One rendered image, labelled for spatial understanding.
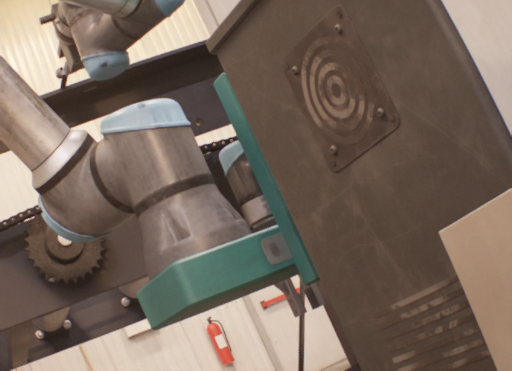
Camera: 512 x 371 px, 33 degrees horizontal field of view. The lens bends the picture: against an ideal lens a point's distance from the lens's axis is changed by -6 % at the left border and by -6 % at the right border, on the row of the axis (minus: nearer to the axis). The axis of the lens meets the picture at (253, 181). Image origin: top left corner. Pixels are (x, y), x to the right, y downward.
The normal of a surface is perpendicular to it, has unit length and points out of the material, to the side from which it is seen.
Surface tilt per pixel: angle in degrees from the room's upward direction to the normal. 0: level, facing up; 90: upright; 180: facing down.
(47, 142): 112
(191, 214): 72
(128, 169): 92
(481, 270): 90
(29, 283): 90
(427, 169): 90
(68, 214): 122
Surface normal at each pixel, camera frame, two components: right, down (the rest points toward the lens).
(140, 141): -0.18, -0.10
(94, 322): 0.25, -0.29
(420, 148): -0.81, 0.27
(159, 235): -0.58, -0.22
